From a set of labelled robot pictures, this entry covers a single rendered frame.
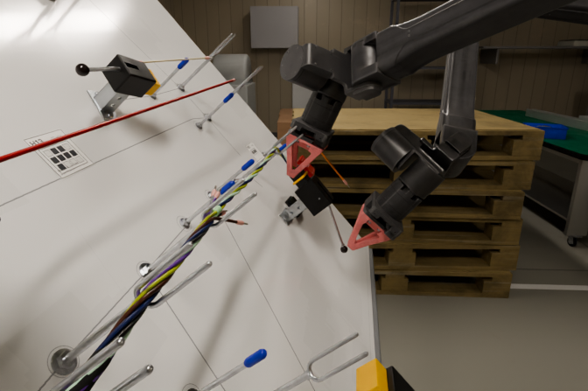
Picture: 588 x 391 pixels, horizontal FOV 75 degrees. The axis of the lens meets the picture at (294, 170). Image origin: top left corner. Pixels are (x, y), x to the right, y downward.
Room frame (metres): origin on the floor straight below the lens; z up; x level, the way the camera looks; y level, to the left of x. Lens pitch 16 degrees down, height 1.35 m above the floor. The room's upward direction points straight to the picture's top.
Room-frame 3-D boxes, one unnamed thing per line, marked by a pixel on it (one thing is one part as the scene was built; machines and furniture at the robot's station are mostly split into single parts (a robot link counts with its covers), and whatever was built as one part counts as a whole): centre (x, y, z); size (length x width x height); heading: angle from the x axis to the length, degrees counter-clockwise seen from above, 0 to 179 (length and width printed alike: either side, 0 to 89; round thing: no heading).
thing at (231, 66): (5.98, 0.94, 0.70); 0.69 x 0.59 x 1.40; 175
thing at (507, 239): (2.45, -0.63, 0.49); 1.39 x 0.96 x 0.99; 88
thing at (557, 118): (3.64, -2.35, 0.42); 2.31 x 0.91 x 0.84; 179
